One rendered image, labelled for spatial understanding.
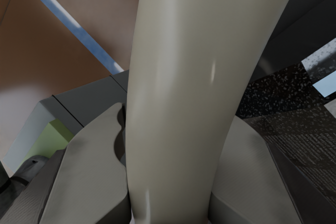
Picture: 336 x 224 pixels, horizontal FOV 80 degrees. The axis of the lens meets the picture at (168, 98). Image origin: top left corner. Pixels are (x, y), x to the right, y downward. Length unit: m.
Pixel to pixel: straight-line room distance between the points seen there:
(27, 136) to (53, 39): 1.13
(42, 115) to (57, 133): 0.10
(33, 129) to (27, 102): 1.47
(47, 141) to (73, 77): 1.12
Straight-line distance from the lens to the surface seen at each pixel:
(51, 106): 0.79
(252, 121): 0.73
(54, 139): 0.75
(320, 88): 0.57
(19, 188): 0.77
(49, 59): 1.97
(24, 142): 0.93
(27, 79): 2.23
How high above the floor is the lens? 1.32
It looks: 65 degrees down
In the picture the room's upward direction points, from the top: 135 degrees counter-clockwise
